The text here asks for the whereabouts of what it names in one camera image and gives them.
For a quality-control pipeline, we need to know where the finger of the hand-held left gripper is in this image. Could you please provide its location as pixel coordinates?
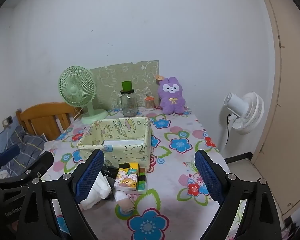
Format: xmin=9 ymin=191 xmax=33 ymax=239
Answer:
xmin=0 ymin=144 xmax=20 ymax=180
xmin=0 ymin=151 xmax=55 ymax=187

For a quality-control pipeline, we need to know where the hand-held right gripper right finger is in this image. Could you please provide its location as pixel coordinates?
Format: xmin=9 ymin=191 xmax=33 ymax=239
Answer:
xmin=194 ymin=149 xmax=283 ymax=240

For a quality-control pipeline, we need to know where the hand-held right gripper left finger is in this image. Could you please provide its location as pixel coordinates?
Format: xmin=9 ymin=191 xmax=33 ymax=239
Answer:
xmin=17 ymin=149 xmax=105 ymax=240

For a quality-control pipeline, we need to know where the translucent white plastic packet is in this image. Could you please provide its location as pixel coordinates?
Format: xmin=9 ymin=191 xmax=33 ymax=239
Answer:
xmin=79 ymin=172 xmax=113 ymax=210

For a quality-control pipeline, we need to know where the black fabric bundle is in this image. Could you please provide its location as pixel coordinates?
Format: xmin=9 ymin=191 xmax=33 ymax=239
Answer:
xmin=101 ymin=165 xmax=120 ymax=180

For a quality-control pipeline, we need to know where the grey sock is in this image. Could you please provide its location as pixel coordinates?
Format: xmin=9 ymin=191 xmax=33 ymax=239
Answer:
xmin=104 ymin=179 xmax=118 ymax=200

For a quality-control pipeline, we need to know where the colourful printed packet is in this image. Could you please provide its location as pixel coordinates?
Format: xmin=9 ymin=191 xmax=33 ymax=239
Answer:
xmin=114 ymin=163 xmax=148 ymax=193

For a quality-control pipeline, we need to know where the pink cartoon card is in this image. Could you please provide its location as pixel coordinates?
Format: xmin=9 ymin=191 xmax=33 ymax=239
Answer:
xmin=114 ymin=190 xmax=136 ymax=215

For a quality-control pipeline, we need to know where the yellow cartoon fabric box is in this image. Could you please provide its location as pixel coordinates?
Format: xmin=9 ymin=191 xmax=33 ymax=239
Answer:
xmin=77 ymin=116 xmax=152 ymax=169

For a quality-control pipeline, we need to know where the blue plaid pillow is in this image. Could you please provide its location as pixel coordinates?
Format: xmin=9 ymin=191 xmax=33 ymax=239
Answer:
xmin=0 ymin=125 xmax=47 ymax=178

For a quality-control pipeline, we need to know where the floral tablecloth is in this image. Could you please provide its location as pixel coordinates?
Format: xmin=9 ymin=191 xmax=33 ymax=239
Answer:
xmin=40 ymin=106 xmax=250 ymax=240

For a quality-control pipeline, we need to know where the white standing fan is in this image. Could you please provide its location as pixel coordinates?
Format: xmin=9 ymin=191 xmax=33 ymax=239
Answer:
xmin=219 ymin=92 xmax=265 ymax=153

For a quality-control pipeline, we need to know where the green desk fan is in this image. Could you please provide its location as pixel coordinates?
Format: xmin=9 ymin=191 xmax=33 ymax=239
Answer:
xmin=58 ymin=66 xmax=109 ymax=125

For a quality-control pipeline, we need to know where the glass jar mug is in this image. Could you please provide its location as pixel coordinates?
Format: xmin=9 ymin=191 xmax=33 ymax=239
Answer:
xmin=117 ymin=89 xmax=138 ymax=117

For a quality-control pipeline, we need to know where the purple plush bunny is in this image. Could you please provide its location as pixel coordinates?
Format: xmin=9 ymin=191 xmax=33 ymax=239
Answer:
xmin=156 ymin=76 xmax=186 ymax=115

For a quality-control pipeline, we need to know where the cotton swab jar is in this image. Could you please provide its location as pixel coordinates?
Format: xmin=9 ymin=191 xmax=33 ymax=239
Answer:
xmin=144 ymin=95 xmax=155 ymax=111

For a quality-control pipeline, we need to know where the beige door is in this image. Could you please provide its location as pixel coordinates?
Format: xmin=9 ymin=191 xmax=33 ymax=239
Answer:
xmin=250 ymin=0 xmax=300 ymax=220

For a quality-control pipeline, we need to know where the green cartoon printed board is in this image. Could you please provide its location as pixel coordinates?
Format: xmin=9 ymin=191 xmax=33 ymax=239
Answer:
xmin=90 ymin=60 xmax=160 ymax=110

